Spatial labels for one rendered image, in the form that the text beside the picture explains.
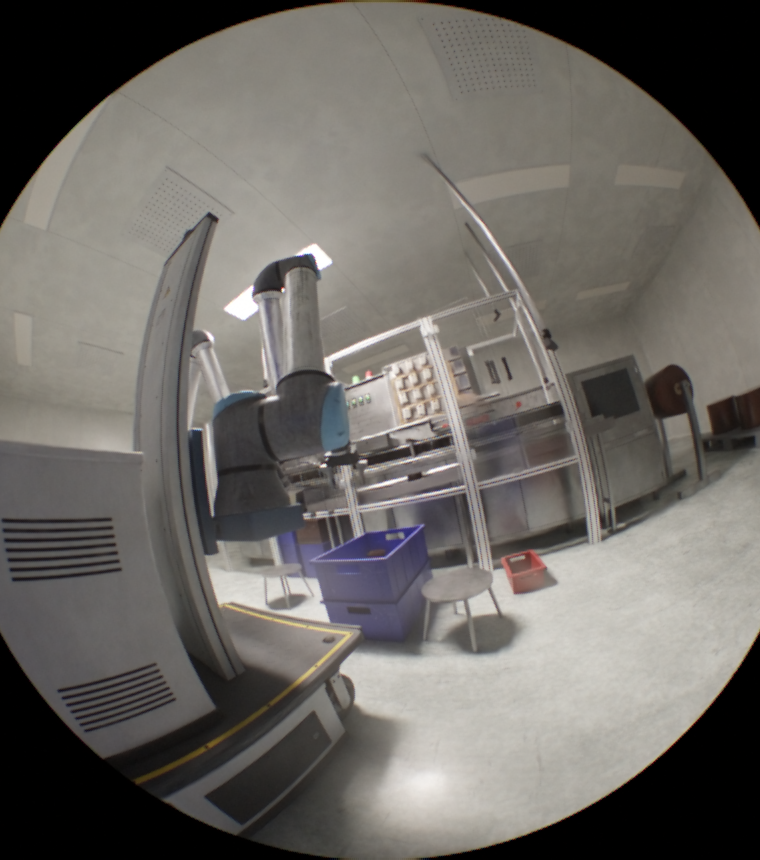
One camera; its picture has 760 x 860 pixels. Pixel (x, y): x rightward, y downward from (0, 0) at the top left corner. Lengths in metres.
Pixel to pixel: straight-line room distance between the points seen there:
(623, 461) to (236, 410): 2.28
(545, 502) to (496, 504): 0.37
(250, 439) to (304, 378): 0.18
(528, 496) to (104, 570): 2.11
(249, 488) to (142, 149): 2.11
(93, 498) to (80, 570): 0.11
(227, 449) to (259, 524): 0.18
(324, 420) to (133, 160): 2.13
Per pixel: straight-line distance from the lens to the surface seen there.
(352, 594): 1.26
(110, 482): 0.49
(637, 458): 2.33
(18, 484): 0.49
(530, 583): 1.50
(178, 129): 2.11
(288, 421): 0.56
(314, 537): 2.33
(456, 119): 2.21
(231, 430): 0.62
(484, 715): 0.92
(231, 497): 0.59
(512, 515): 2.07
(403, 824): 0.78
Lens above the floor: 0.73
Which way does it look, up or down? 11 degrees up
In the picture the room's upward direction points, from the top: 12 degrees counter-clockwise
